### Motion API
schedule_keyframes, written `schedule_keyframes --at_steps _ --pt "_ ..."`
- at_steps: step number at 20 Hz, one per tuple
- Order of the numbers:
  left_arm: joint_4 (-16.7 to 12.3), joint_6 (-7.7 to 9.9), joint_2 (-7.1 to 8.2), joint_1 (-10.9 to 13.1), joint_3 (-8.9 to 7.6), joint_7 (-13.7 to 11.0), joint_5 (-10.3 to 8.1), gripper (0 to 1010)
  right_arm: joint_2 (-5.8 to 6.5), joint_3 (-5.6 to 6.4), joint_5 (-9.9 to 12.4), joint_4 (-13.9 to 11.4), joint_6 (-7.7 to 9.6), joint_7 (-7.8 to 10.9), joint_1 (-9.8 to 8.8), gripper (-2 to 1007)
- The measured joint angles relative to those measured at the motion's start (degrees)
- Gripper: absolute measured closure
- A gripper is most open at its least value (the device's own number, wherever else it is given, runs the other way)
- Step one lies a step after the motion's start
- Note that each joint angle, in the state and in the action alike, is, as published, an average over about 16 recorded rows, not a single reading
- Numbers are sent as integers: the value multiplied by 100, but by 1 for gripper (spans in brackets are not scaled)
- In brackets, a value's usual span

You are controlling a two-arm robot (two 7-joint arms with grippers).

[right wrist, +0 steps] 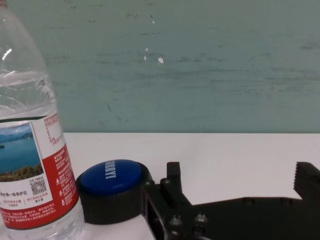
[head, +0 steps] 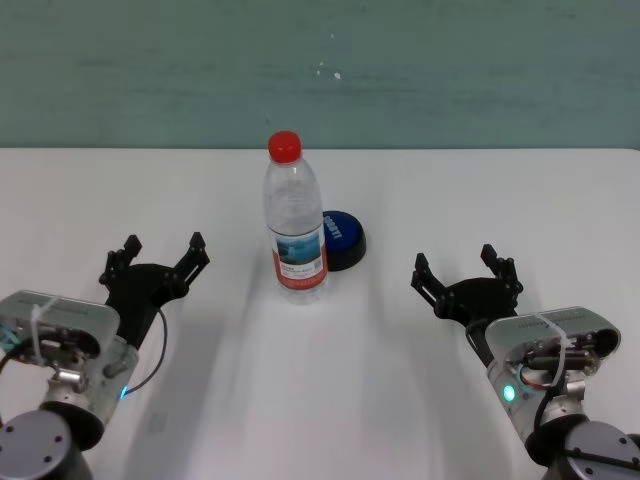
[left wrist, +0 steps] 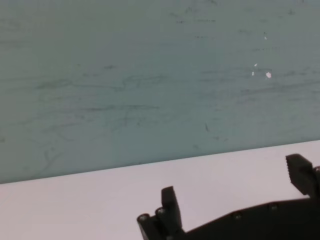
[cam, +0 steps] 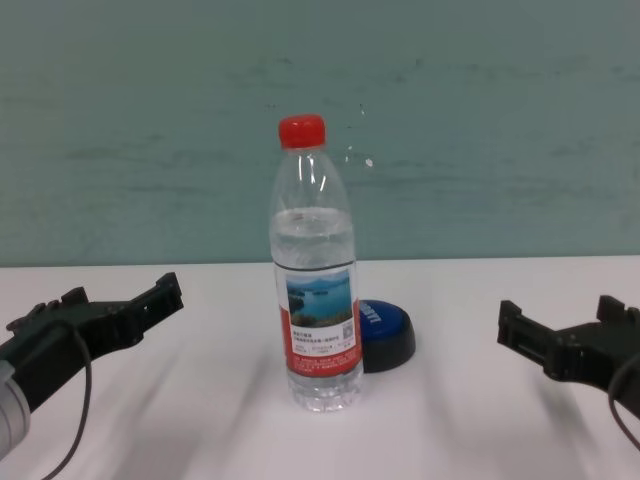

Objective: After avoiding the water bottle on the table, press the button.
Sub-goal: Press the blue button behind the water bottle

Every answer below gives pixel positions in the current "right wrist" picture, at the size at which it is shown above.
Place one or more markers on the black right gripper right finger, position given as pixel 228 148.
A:
pixel 308 180

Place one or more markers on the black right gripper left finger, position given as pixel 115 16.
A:
pixel 172 190

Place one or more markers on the blue push button black base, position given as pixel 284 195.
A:
pixel 110 175

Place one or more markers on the clear water bottle red cap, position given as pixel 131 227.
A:
pixel 25 87

